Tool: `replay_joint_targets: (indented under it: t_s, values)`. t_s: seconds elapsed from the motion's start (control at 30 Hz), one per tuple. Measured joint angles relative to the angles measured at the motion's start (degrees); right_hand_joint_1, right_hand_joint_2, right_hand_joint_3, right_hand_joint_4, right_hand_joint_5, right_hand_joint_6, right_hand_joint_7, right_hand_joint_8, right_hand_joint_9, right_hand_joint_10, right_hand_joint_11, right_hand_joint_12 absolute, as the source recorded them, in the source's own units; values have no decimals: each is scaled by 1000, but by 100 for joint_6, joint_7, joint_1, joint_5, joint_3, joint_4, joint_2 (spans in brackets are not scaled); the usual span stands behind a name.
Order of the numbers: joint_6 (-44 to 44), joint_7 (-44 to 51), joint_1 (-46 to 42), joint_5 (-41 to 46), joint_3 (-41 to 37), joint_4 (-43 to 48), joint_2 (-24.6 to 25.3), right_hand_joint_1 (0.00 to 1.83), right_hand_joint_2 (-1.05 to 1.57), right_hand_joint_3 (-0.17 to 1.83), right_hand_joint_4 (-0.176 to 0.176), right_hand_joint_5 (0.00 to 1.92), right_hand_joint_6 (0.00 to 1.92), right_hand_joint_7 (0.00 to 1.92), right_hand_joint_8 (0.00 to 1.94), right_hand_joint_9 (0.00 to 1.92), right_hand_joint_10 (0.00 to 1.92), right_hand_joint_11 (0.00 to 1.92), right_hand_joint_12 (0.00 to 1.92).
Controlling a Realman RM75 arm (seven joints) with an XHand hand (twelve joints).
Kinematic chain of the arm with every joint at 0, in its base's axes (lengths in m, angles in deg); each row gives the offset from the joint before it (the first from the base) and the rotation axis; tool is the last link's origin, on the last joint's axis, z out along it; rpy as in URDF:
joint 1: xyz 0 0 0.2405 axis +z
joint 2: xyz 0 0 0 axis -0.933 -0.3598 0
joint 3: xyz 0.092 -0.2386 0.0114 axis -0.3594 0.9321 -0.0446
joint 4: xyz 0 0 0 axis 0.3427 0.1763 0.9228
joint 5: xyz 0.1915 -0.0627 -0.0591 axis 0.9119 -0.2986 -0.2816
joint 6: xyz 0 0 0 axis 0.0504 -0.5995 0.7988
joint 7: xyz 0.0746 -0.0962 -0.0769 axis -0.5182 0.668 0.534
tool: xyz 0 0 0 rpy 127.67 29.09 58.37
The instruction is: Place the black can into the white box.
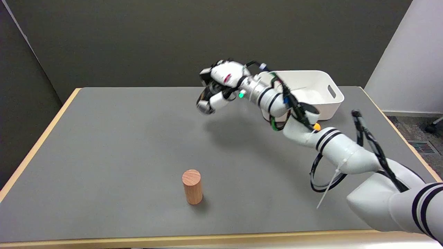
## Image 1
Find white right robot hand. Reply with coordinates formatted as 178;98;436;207
196;59;252;116

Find white plastic box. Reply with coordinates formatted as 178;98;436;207
257;70;345;121

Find wooden cylinder block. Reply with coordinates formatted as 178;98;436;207
182;169;204;205

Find floor vent grille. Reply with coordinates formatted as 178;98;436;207
408;140;436;155

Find black chair caster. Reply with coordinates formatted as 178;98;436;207
425;118;443;134

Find white cable tie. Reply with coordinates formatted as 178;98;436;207
316;157;353;210

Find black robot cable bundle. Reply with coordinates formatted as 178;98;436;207
310;109;426;193

